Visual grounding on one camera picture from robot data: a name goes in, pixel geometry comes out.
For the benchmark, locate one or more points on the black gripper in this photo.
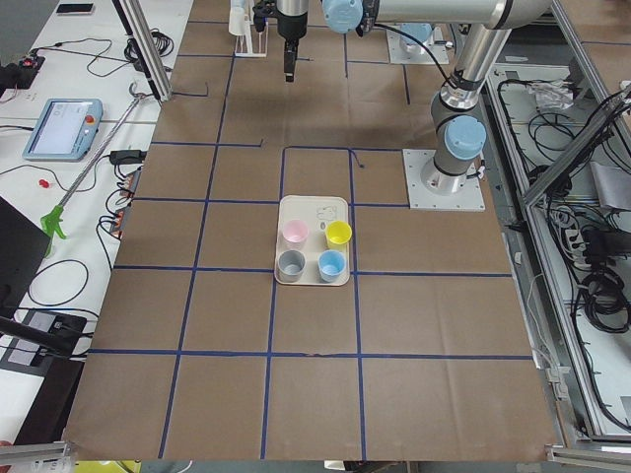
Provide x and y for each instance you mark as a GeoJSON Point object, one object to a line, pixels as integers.
{"type": "Point", "coordinates": [289, 28]}

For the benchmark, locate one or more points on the light blue cup back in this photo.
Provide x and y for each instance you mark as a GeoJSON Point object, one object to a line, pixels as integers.
{"type": "Point", "coordinates": [238, 22]}

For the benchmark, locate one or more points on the light blue cup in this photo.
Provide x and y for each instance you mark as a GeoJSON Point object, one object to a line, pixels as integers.
{"type": "Point", "coordinates": [331, 265]}
{"type": "Point", "coordinates": [238, 22]}

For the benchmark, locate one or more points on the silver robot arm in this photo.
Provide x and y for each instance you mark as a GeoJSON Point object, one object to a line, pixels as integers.
{"type": "Point", "coordinates": [460, 135]}

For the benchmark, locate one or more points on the pink plastic cup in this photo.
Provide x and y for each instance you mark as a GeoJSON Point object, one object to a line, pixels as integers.
{"type": "Point", "coordinates": [295, 233]}

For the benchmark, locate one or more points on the yellow plastic cup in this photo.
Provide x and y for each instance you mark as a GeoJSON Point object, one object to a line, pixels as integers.
{"type": "Point", "coordinates": [338, 234]}

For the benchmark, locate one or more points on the grey plastic cup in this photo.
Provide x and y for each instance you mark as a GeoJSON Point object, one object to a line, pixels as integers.
{"type": "Point", "coordinates": [290, 266]}

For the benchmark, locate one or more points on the light blue cup front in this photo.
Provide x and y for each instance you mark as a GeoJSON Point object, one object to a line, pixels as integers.
{"type": "Point", "coordinates": [331, 265]}

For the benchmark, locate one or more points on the black power adapter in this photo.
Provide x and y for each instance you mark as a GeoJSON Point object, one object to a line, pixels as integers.
{"type": "Point", "coordinates": [127, 157]}

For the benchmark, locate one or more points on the cream serving tray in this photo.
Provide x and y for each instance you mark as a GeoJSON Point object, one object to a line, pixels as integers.
{"type": "Point", "coordinates": [317, 212]}

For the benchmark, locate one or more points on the black smartphone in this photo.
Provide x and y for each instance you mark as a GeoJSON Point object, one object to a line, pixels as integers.
{"type": "Point", "coordinates": [74, 9]}

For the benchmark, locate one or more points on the blue teach pendant tablet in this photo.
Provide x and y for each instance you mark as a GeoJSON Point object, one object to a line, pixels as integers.
{"type": "Point", "coordinates": [64, 131]}

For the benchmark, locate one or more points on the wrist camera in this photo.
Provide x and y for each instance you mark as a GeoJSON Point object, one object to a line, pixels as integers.
{"type": "Point", "coordinates": [262, 11]}

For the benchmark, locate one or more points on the white wire cup rack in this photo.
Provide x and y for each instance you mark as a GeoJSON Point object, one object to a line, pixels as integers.
{"type": "Point", "coordinates": [253, 44]}

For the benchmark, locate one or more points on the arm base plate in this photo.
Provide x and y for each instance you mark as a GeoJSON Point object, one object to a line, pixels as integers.
{"type": "Point", "coordinates": [403, 50]}
{"type": "Point", "coordinates": [430, 190]}

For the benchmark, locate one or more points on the green handled reach grabber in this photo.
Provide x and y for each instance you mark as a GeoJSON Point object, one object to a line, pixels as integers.
{"type": "Point", "coordinates": [50, 223]}

